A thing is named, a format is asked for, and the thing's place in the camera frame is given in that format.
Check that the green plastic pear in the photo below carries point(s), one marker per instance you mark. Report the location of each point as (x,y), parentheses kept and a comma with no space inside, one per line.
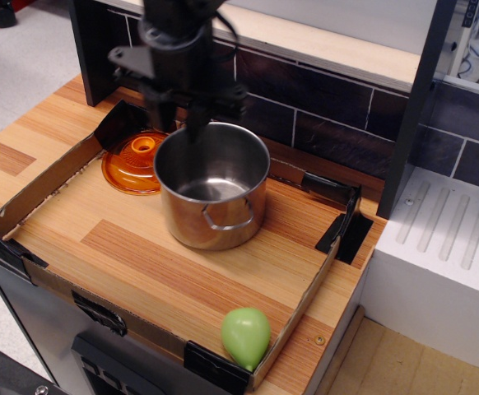
(245,335)

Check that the stainless steel pot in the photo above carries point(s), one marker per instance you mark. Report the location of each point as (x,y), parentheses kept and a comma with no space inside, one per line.
(213,185)

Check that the white drying rack sink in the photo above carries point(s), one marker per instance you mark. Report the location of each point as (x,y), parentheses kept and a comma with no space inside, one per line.
(423,277)

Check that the dark left shelf post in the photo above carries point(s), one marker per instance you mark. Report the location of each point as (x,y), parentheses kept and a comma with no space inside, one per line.
(99,27)

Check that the cardboard fence with black tape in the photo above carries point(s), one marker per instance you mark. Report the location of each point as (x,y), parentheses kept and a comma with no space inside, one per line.
(80,258)

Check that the black oven front panel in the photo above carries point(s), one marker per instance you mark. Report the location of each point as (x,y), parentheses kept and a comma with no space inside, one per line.
(106,374)

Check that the orange transparent pot lid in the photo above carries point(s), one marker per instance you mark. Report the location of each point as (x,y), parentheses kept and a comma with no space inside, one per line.
(129,165)

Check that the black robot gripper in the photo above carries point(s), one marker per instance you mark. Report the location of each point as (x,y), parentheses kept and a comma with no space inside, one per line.
(181,70)

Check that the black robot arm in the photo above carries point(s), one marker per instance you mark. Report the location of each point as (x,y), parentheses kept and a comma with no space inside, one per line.
(177,16)

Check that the dark grey shelf post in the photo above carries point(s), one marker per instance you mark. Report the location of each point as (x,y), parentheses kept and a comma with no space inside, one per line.
(399,169)

